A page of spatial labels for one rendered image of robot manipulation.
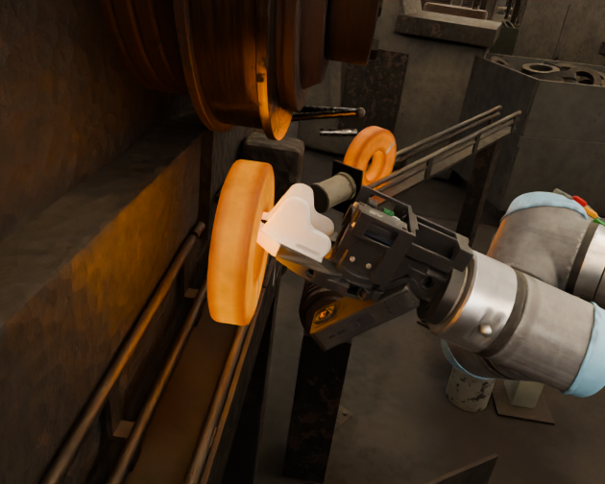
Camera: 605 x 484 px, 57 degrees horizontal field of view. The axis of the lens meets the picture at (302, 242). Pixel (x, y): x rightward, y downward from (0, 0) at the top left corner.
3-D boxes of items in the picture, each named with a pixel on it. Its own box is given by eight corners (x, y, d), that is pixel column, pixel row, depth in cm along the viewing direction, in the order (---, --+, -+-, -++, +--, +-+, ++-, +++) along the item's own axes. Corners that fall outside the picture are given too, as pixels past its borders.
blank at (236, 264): (206, 206, 43) (249, 213, 43) (247, 135, 56) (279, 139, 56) (205, 354, 51) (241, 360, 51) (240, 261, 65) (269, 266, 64)
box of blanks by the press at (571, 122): (491, 231, 275) (539, 72, 241) (431, 173, 348) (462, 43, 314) (669, 240, 295) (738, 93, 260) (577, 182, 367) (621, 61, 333)
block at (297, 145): (227, 270, 101) (235, 141, 90) (236, 250, 108) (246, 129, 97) (285, 278, 100) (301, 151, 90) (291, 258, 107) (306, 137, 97)
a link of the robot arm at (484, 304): (458, 317, 60) (472, 375, 51) (418, 300, 60) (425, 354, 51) (504, 251, 56) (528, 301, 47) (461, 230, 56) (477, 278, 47)
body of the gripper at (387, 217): (355, 180, 54) (467, 230, 55) (320, 252, 58) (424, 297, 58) (353, 209, 47) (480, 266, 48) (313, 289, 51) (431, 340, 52)
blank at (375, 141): (350, 208, 123) (363, 214, 122) (332, 163, 111) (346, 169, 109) (389, 158, 128) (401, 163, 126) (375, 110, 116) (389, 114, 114)
